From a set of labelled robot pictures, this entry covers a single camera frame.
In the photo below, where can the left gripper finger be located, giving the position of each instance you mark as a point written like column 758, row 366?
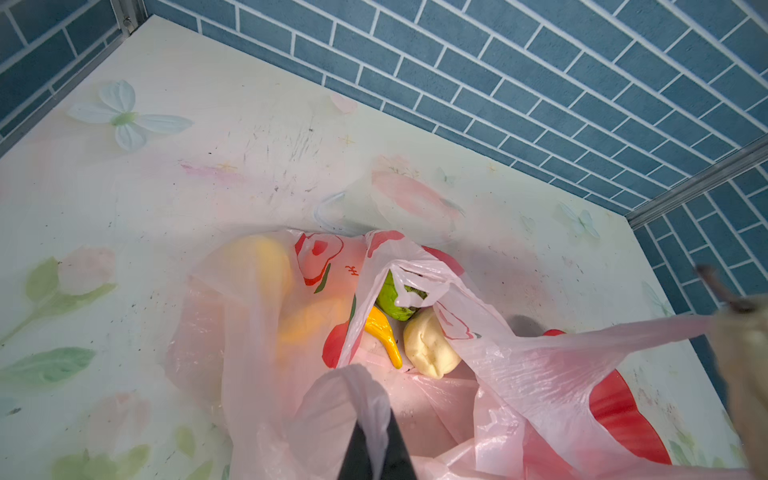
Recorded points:
column 390, row 462

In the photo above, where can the yellow fake pepper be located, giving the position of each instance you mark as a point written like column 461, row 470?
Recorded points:
column 377, row 325

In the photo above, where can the pink plastic bag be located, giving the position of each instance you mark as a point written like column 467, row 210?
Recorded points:
column 289, row 379

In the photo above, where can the green fake fruit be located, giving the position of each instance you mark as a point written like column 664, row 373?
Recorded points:
column 386, row 301

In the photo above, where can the beige fake bun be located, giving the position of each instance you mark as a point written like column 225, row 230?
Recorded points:
column 426, row 347
column 739, row 341

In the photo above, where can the yellow fake fruit in bag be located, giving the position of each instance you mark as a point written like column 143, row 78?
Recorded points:
column 262, row 264

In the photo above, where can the red flower-shaped plate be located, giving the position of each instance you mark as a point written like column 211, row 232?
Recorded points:
column 589, row 414

